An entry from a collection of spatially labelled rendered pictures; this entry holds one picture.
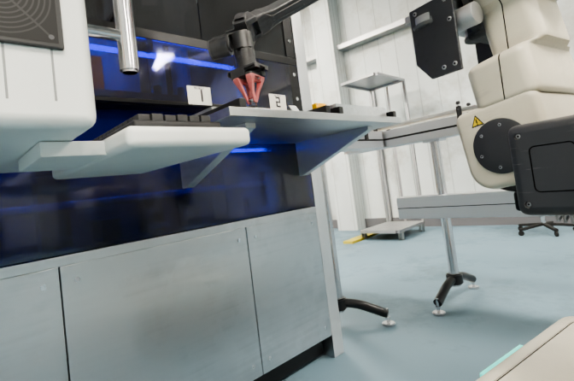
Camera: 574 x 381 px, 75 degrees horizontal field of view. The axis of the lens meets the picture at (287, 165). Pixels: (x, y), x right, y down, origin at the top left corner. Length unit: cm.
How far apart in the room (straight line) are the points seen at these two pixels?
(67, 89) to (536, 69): 73
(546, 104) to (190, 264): 95
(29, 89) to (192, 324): 87
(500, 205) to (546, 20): 124
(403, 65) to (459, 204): 309
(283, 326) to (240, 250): 33
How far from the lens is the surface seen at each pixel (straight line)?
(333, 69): 515
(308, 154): 142
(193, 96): 123
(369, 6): 534
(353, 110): 115
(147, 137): 53
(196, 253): 118
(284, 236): 139
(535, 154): 68
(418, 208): 215
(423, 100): 476
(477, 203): 202
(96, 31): 56
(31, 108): 50
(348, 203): 498
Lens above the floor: 70
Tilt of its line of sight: 3 degrees up
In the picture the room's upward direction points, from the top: 7 degrees counter-clockwise
